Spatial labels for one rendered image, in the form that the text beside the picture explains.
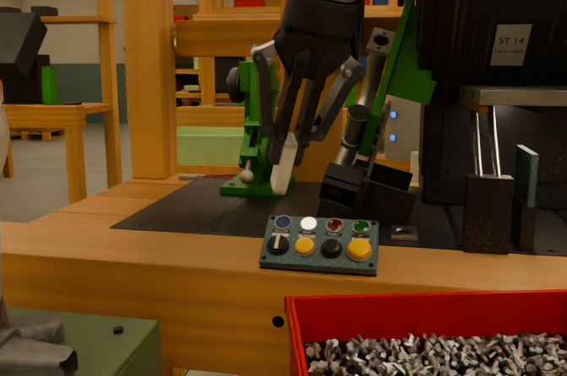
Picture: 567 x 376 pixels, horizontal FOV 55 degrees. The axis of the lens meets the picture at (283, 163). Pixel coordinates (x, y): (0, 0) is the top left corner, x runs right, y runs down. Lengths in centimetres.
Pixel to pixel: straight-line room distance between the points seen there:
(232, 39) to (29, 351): 108
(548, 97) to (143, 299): 57
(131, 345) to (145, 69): 97
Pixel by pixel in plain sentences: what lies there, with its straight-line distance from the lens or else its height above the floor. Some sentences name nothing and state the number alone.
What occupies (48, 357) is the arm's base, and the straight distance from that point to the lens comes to 41.
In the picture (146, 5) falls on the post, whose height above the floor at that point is 130.
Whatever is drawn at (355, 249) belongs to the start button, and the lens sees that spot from 69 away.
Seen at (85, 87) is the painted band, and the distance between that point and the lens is 1226.
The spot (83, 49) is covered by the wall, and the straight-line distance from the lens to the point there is 1227.
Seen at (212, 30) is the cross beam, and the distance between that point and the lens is 141.
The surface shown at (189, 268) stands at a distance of 73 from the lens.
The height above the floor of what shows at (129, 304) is 84.
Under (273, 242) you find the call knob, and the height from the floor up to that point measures 94.
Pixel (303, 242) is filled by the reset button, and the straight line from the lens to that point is 70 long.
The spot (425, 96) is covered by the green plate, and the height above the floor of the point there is 111.
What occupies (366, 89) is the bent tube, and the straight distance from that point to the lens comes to 101.
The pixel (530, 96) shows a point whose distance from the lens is 71.
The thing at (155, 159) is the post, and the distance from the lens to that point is 138.
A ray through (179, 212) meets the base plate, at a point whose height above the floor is 90.
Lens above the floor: 116
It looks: 10 degrees down
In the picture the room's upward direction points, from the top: straight up
